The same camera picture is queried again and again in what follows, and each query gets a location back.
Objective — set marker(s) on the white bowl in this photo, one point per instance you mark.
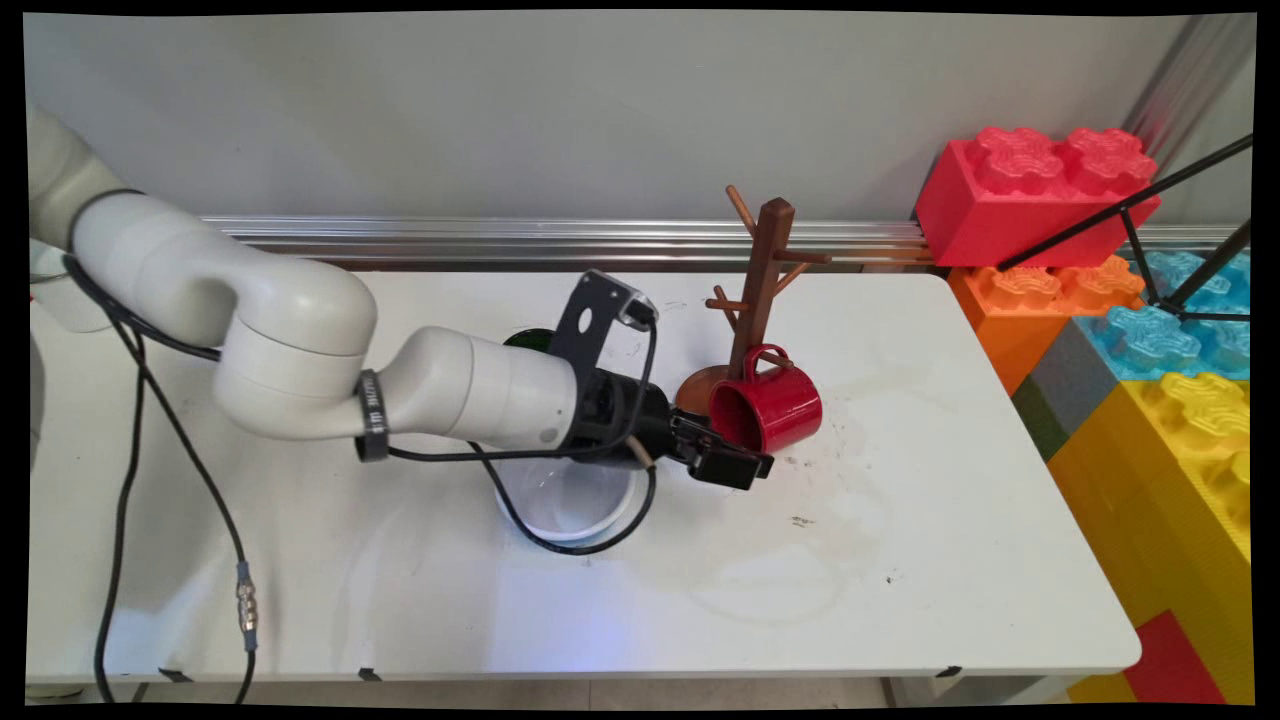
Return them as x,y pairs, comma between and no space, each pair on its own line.
570,500

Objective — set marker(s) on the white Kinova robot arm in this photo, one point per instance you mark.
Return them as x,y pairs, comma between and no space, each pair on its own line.
300,330

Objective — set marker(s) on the brown wooden mug tree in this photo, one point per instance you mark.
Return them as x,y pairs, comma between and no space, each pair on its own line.
765,260

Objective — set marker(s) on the orange toy block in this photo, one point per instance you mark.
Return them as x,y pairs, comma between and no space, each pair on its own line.
1010,330

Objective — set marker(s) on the big yellow toy block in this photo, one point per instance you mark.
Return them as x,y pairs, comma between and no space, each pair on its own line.
1150,500

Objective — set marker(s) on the blue toy block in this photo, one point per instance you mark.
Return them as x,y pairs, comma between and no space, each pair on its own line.
1150,340

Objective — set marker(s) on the small red toy block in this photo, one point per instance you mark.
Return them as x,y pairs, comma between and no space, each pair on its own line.
1170,660

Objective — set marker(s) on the big red toy block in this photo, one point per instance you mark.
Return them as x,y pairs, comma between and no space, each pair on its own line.
990,210

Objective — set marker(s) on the dark green mug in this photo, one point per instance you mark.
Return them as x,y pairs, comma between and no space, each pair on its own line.
530,340

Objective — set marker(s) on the dark green toy block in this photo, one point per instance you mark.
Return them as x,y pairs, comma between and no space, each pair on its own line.
1040,420

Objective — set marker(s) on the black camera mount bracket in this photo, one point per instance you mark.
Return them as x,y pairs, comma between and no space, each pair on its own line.
600,295

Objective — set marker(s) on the aluminium rail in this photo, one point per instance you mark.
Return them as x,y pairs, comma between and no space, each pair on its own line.
500,240

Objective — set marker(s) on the red enamel mug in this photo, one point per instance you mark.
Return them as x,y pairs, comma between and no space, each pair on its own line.
785,405

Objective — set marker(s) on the black tripod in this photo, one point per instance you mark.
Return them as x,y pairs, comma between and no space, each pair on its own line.
1210,265

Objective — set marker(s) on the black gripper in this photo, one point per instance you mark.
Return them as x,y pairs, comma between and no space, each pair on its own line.
620,415

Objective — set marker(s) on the grey toy block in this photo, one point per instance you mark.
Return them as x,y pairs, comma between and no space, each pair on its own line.
1075,375

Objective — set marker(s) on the white mug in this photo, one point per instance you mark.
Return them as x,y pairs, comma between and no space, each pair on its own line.
60,305

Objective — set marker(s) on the aluminium post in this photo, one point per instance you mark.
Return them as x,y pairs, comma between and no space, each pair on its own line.
1190,80

